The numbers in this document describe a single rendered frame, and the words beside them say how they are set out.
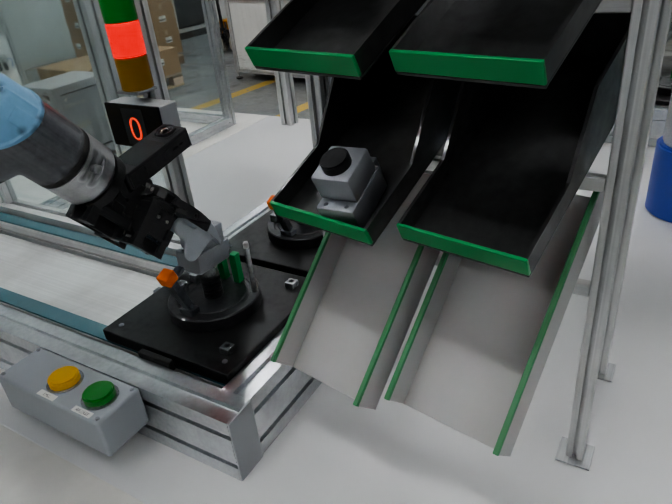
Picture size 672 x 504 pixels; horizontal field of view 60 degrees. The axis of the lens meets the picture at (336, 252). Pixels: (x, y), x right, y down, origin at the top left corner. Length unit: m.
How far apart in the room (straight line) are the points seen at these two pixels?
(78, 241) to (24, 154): 0.67
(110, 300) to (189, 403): 0.39
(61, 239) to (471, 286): 0.92
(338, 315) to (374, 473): 0.21
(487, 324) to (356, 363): 0.16
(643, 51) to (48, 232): 1.15
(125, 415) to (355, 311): 0.33
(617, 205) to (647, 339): 0.45
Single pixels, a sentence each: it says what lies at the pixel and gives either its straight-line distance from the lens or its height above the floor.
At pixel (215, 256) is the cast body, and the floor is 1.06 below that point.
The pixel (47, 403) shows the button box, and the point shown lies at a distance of 0.87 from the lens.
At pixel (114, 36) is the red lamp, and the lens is 0.98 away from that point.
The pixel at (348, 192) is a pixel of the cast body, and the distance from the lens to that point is 0.56.
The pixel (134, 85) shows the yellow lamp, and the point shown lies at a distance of 0.99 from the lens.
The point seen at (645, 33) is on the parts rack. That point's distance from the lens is 0.57.
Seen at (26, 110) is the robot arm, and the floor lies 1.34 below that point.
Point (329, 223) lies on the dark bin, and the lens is 0.58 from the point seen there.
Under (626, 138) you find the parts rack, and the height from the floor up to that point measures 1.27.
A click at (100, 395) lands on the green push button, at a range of 0.82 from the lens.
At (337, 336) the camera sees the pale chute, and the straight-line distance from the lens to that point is 0.71.
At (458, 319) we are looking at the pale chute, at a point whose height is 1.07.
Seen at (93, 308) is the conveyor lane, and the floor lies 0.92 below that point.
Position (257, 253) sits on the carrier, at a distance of 1.04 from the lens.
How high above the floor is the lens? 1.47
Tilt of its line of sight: 30 degrees down
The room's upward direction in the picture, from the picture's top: 6 degrees counter-clockwise
